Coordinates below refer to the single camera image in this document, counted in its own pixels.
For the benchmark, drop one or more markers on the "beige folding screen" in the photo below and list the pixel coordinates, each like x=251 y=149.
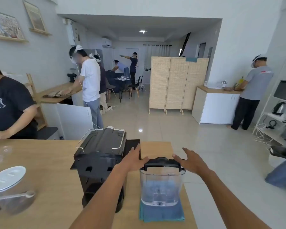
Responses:
x=176 y=83

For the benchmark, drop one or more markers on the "clear plastic water tank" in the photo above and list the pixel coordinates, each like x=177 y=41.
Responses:
x=162 y=188

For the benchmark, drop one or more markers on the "person's left forearm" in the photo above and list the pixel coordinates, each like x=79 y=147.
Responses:
x=102 y=202

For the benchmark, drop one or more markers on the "blue folded cloth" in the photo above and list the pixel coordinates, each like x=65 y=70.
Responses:
x=162 y=215

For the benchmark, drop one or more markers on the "large framed picture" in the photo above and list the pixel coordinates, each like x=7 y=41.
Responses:
x=5 y=26

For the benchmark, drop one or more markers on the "white air conditioner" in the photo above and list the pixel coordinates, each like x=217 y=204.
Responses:
x=106 y=42

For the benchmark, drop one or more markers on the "person's left hand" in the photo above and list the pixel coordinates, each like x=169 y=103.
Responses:
x=133 y=160

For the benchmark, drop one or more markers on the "person's right hand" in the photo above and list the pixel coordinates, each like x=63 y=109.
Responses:
x=195 y=164

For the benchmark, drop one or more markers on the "black chair with wooden legs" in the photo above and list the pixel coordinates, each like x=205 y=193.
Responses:
x=136 y=84

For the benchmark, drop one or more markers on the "yellow bottle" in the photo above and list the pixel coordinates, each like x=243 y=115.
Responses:
x=241 y=81

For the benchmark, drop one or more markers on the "black electric kettle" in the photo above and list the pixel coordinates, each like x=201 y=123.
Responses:
x=279 y=109

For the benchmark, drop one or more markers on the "black coffee machine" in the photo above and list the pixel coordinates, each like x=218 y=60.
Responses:
x=97 y=164

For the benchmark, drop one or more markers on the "black dining table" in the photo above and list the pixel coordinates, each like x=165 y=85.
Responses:
x=122 y=79

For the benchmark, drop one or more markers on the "wooden ladder shelf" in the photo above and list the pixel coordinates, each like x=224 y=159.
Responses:
x=33 y=90

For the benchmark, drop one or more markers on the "round ceiling light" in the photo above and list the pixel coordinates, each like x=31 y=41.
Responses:
x=143 y=31

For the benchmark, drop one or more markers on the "wooden counter with white cabinet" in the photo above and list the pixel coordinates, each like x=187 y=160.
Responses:
x=69 y=119

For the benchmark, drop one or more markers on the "white cabinet with wooden top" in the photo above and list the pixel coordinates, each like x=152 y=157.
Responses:
x=217 y=107

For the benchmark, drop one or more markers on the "glass jar with spoon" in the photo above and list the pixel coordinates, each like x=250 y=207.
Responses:
x=7 y=178

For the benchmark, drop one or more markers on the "teal cloth on screen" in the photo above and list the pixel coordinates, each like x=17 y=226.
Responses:
x=191 y=59

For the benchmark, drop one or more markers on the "narrow framed picture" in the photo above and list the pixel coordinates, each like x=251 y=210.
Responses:
x=35 y=17

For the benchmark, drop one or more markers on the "clear plastic measuring spoon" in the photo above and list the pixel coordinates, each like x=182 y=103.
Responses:
x=16 y=196

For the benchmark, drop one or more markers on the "grey curtains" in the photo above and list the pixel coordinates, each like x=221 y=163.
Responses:
x=157 y=51

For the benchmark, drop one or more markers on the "black low stool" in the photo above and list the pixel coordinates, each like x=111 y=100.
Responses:
x=47 y=133

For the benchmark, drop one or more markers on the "person's right forearm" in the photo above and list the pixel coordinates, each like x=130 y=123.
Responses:
x=229 y=205

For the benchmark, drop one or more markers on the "white metal shelf rack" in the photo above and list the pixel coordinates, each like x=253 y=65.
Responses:
x=264 y=116

